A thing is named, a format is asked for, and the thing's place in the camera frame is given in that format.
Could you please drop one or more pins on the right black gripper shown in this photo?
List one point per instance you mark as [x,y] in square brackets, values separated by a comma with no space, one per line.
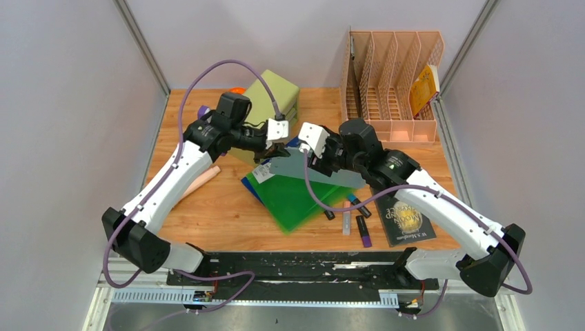
[321,165]

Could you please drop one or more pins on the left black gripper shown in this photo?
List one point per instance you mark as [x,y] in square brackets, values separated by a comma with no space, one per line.
[266,156]

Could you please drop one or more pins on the grey clipboard with papers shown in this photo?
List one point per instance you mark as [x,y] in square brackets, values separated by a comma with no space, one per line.
[293,166]

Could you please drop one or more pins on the green plastic folder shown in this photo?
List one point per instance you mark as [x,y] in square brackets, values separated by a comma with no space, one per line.
[286,199]

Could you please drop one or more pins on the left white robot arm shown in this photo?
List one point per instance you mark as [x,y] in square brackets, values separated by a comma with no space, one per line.
[133,230]

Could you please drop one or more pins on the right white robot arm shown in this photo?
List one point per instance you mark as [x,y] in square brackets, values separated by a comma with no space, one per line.
[448,214]

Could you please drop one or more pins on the blue plastic folder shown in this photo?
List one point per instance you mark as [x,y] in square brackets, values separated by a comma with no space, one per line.
[248,185]

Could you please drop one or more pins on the blue capped black marker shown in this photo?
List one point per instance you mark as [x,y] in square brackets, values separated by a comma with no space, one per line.
[363,210]

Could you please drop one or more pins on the green drawer cabinet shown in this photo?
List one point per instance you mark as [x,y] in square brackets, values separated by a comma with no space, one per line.
[285,93]

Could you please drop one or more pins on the orange grey highlighter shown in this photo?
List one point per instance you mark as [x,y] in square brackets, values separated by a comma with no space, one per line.
[346,223]

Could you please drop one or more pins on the orange tape dispenser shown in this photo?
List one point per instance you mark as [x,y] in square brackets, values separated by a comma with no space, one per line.
[238,90]

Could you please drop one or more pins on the small black marker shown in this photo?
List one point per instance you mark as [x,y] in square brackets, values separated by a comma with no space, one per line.
[329,215]

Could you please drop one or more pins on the pink cylindrical tube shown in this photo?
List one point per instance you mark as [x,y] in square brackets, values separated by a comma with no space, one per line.
[202,179]

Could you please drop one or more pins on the pink file organizer rack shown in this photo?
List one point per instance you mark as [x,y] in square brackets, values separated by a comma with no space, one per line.
[378,70]

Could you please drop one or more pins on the purple stapler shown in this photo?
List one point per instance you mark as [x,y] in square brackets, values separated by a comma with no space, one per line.
[202,111]

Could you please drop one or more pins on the black paperback book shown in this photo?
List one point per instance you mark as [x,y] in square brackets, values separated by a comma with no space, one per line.
[402,223]

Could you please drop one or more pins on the purple highlighter marker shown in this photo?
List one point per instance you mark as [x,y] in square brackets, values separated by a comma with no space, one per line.
[363,231]

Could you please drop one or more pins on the yellow book in rack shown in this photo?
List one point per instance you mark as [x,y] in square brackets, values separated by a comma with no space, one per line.
[424,89]

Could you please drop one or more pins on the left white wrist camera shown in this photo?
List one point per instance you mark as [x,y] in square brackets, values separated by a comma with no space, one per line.
[277,131]

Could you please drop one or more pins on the black mounting base rail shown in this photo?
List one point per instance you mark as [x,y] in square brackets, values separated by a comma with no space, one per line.
[389,279]

